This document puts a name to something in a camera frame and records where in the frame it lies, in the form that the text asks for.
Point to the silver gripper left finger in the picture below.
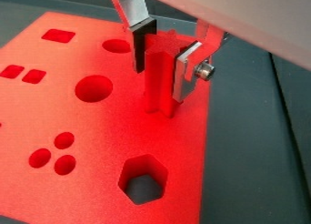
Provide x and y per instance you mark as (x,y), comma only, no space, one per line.
(138,24)

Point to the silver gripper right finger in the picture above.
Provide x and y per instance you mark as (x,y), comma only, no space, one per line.
(192,64)

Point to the red shape-sorter block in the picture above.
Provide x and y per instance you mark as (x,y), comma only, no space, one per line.
(85,159)

